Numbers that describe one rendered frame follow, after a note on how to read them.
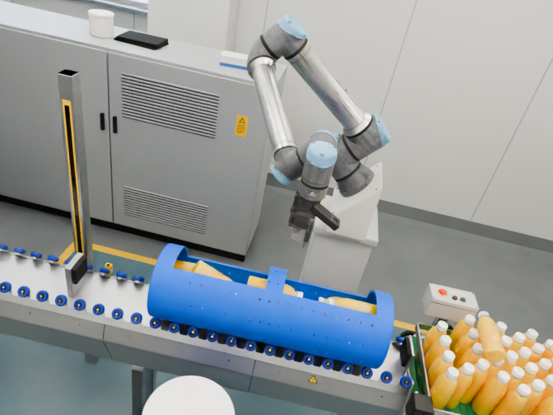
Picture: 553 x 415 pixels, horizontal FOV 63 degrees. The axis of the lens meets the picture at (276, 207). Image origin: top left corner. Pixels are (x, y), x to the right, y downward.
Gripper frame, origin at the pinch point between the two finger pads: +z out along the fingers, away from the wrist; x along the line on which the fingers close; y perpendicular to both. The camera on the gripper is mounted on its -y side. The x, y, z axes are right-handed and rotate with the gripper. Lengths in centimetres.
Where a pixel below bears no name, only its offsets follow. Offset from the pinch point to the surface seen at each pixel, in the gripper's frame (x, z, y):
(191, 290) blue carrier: 10.9, 22.5, 35.4
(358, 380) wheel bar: 11, 48, -32
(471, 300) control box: -28, 31, -77
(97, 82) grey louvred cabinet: -146, 20, 147
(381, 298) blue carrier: -1.6, 17.4, -32.1
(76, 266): 2, 33, 83
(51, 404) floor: -2, 141, 107
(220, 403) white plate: 41, 37, 16
